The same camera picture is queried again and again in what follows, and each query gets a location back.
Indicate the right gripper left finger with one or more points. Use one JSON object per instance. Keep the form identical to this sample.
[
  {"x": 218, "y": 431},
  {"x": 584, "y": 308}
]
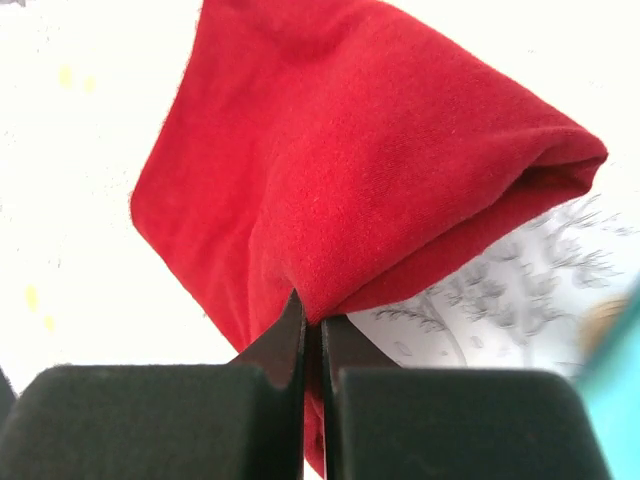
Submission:
[{"x": 239, "y": 420}]

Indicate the folded teal t shirt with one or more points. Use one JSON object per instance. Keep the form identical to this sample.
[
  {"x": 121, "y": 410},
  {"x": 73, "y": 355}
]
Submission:
[{"x": 609, "y": 381}]

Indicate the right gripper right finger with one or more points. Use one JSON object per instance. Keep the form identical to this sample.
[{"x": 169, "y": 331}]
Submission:
[{"x": 383, "y": 421}]

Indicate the red t shirt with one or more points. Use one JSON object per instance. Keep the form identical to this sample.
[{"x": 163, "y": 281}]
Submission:
[{"x": 346, "y": 153}]

